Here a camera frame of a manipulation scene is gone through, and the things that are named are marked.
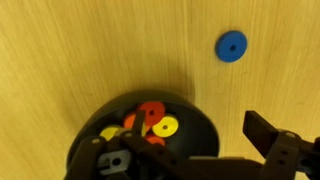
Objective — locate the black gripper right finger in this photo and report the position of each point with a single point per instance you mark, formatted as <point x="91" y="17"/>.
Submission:
<point x="285" y="152"/>

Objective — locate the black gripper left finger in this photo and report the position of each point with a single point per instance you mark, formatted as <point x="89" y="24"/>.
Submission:
<point x="128" y="156"/>

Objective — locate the black bowl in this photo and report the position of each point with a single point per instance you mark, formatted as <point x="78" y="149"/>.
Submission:
<point x="196" y="135"/>

